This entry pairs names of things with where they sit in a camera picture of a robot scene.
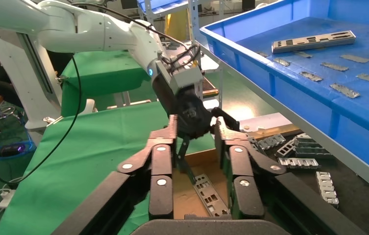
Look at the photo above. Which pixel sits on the grey slotted metal rail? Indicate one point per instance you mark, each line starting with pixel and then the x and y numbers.
pixel 272 141
pixel 286 148

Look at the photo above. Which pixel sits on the wood-framed black parts tray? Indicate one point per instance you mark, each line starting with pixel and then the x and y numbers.
pixel 359 207

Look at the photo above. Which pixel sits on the silver metal IO shield plate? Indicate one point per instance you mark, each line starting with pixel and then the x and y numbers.
pixel 200 181
pixel 307 45

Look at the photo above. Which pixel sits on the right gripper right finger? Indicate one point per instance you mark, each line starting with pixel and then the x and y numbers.
pixel 246 194

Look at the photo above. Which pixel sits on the grey metal rack post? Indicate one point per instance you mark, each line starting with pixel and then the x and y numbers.
pixel 194 19

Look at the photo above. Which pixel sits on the green table cloth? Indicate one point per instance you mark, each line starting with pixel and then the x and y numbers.
pixel 83 155

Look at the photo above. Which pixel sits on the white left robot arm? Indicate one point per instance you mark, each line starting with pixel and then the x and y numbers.
pixel 74 29

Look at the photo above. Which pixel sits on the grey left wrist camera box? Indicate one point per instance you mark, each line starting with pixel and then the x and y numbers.
pixel 184 79

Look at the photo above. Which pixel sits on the brown cardboard box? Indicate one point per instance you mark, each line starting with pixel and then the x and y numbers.
pixel 184 194

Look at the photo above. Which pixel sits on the long grey metal bar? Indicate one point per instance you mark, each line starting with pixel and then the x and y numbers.
pixel 327 189

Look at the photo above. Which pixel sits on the black electronic device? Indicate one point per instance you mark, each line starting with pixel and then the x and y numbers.
pixel 10 150

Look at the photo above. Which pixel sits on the white robot torso column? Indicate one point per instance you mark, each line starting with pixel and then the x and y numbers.
pixel 9 61

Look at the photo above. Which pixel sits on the blue plastic tray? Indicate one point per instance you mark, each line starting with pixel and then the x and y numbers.
pixel 349 107

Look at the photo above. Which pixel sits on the ridged grey metal bracket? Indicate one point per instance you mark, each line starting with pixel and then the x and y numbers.
pixel 299 163

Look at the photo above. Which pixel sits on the white power strip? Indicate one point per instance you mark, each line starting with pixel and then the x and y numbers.
pixel 6 199

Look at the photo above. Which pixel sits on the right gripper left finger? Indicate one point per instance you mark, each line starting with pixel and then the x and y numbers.
pixel 161 194

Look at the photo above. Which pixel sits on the green cloth covered table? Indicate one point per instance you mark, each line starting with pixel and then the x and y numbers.
pixel 106 71

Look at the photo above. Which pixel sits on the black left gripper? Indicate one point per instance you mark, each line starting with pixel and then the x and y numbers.
pixel 190 113

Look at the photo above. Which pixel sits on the yellow panel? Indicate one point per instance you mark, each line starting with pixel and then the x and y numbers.
pixel 176 26

